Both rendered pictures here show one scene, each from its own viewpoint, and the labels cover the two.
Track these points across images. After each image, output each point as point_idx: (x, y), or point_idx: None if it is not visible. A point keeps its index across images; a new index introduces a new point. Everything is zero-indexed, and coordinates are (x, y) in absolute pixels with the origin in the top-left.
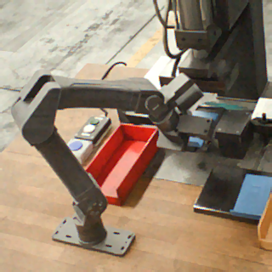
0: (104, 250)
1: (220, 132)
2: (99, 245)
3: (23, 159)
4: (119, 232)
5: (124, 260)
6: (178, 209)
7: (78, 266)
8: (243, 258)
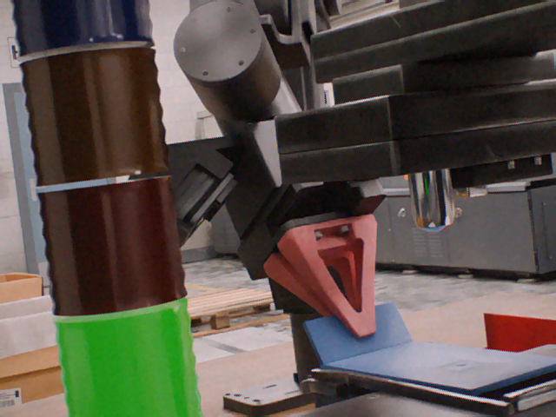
0: (264, 384)
1: (353, 399)
2: (287, 380)
3: None
4: (289, 393)
5: (212, 406)
6: None
7: (277, 378)
8: None
